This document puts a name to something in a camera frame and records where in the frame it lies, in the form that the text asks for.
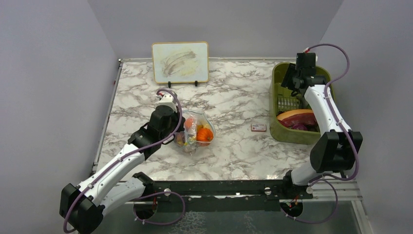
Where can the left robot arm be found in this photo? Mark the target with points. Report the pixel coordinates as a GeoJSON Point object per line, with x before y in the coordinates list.
{"type": "Point", "coordinates": [81, 205]}

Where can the purple toy onion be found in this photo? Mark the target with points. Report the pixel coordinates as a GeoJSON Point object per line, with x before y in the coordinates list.
{"type": "Point", "coordinates": [300, 127]}

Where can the orange toy pumpkin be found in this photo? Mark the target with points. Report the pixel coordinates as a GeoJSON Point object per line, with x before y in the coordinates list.
{"type": "Point", "coordinates": [204, 135]}

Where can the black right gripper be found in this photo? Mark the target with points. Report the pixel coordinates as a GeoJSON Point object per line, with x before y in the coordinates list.
{"type": "Point", "coordinates": [287, 82]}

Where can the red white small card box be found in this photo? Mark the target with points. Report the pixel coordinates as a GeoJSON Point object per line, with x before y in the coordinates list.
{"type": "Point", "coordinates": [258, 127]}

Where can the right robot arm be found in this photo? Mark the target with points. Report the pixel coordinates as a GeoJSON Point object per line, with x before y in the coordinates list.
{"type": "Point", "coordinates": [337, 149]}

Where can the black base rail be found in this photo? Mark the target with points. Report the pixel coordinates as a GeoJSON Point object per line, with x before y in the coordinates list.
{"type": "Point", "coordinates": [219, 196]}

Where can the orange toy tangerine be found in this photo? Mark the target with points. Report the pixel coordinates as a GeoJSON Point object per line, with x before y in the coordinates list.
{"type": "Point", "coordinates": [188, 124]}

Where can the clear blue zip top bag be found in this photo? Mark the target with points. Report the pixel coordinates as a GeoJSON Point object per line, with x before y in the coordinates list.
{"type": "Point", "coordinates": [191, 145]}

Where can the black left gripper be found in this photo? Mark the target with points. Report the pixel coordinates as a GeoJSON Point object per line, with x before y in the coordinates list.
{"type": "Point", "coordinates": [181, 127]}

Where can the olive green plastic bin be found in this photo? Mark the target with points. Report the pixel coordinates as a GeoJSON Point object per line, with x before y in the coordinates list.
{"type": "Point", "coordinates": [280, 100]}

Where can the purple orange toy slice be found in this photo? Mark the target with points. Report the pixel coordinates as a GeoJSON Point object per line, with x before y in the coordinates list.
{"type": "Point", "coordinates": [305, 117]}

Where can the yellow framed whiteboard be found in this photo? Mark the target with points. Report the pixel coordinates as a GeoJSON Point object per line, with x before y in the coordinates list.
{"type": "Point", "coordinates": [180, 62]}

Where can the yellow toy banana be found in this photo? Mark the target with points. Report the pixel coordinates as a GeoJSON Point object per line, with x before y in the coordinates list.
{"type": "Point", "coordinates": [200, 126]}

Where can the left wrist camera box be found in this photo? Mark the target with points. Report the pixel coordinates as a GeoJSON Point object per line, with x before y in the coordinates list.
{"type": "Point", "coordinates": [167, 100]}

